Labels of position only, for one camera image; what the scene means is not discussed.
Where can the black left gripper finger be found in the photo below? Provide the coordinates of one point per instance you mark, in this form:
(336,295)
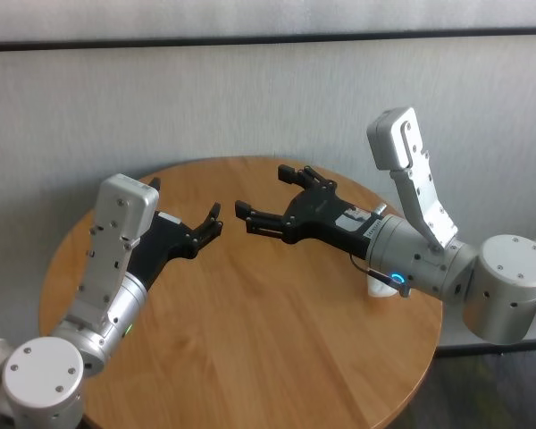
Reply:
(156,183)
(210,228)

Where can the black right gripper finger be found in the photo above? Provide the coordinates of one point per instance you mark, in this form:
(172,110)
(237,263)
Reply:
(304,176)
(259,221)

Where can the white plastic sandbag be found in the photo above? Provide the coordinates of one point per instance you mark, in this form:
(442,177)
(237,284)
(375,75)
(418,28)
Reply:
(381,289)

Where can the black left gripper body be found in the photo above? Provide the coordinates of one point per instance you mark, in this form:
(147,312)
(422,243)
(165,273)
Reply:
(165,241)

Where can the black wall trim strip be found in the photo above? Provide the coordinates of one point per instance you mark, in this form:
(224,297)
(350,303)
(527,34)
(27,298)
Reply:
(250,39)

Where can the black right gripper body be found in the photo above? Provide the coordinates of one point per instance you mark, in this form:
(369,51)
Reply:
(326,219)

